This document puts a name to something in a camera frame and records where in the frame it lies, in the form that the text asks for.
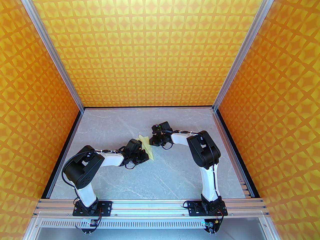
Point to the pale yellow paper sheet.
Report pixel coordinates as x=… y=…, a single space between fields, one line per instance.
x=145 y=144

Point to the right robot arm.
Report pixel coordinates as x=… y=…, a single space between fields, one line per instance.
x=180 y=139

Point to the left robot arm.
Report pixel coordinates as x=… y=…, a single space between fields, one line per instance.
x=111 y=159

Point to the black table border strip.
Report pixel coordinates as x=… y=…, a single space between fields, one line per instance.
x=228 y=134

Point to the small circuit board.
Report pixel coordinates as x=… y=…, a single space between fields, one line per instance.
x=90 y=223
x=210 y=225

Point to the aluminium mounting rail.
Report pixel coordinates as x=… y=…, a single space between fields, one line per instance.
x=150 y=206

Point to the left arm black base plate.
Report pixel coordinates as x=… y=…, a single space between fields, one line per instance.
x=106 y=206

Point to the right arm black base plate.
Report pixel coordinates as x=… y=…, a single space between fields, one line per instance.
x=193 y=209

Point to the aluminium table side rail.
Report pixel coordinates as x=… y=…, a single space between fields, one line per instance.
x=248 y=193

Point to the aluminium frame post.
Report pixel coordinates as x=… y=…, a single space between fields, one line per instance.
x=50 y=46
x=246 y=46

